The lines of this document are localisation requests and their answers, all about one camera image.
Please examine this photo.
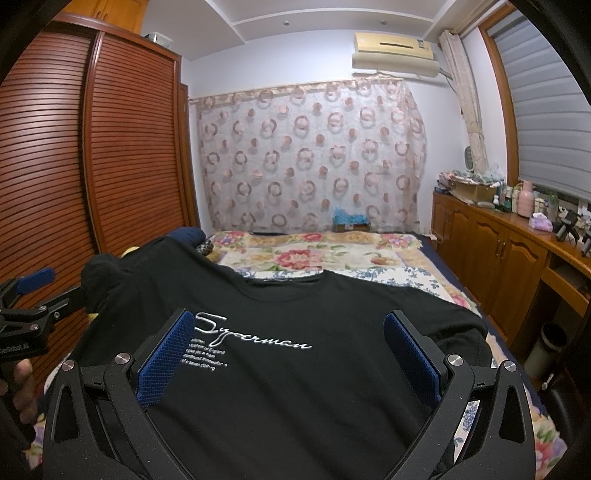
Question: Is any wooden sideboard cabinet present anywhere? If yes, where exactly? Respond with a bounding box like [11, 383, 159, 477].
[432, 192, 590, 357]

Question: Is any brown louvered wooden wardrobe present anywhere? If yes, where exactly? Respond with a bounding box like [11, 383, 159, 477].
[0, 0, 201, 388]

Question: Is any grey window roller blind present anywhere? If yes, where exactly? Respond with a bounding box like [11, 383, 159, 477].
[486, 11, 590, 200]

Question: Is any folded patterned dark garment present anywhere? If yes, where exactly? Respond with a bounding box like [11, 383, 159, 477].
[195, 240, 214, 256]

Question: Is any pink thermos jug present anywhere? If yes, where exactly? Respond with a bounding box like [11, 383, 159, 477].
[517, 180, 535, 218]

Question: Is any clear box atop wardrobe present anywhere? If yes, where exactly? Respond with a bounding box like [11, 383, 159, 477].
[144, 32, 173, 49]

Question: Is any pink circle patterned curtain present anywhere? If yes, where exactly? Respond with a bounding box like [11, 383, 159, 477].
[195, 77, 427, 233]

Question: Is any purple tissue pack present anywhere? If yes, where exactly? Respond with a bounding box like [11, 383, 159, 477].
[529, 212, 554, 232]

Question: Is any cardboard box on cabinet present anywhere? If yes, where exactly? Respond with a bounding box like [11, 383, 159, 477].
[451, 180, 497, 204]

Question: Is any beige side curtain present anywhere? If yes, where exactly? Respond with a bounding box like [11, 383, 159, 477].
[439, 30, 489, 174]

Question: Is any folded navy blue garment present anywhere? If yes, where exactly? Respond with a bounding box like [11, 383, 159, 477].
[166, 227, 206, 247]

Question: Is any floral bed quilt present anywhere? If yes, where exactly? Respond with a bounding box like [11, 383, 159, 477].
[25, 230, 569, 480]

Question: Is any beige wall air conditioner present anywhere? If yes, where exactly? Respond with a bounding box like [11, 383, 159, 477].
[352, 32, 440, 78]

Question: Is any small round desk fan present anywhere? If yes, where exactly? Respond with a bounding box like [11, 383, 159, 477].
[464, 146, 475, 173]

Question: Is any black printed t-shirt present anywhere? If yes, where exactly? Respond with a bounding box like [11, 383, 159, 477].
[68, 237, 493, 480]

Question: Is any person's left hand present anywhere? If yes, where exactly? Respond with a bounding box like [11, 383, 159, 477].
[13, 359, 38, 424]

